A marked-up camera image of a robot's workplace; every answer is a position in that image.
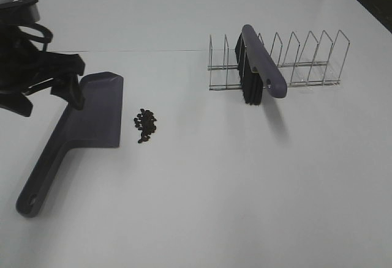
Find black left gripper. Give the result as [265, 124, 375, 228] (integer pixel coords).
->
[1, 23, 85, 117]

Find purple plastic dustpan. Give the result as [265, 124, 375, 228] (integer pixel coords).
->
[15, 72, 124, 218]

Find pile of coffee beans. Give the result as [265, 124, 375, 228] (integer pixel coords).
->
[134, 108, 157, 144]

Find purple brush black bristles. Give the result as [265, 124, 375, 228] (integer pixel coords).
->
[235, 24, 287, 105]

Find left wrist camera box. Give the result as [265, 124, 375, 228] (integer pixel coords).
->
[1, 0, 40, 26]

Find chrome wire dish rack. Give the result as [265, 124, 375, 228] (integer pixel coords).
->
[207, 30, 351, 91]

